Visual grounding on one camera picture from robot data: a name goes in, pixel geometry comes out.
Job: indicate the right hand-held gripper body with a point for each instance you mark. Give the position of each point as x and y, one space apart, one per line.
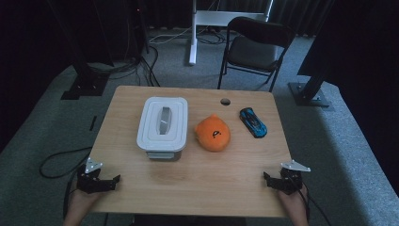
290 180

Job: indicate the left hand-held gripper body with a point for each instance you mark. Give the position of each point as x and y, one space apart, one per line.
91 183

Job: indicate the clear plastic storage box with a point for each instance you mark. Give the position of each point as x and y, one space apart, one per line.
163 155

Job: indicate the blue toy car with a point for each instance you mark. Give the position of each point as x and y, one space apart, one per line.
253 122

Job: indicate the orange plush toy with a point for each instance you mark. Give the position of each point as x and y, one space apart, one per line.
213 135

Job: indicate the person's right hand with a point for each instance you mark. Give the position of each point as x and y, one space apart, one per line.
293 202

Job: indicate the person's left hand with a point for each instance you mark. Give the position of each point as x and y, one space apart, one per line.
80 204

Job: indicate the black tape strip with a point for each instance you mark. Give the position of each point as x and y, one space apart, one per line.
93 123

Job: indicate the black metal stand with base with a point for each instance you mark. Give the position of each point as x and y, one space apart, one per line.
84 84
309 94

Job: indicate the black folding chair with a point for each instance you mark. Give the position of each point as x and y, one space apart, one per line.
254 53

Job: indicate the white desk frame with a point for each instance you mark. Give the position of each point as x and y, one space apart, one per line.
193 37

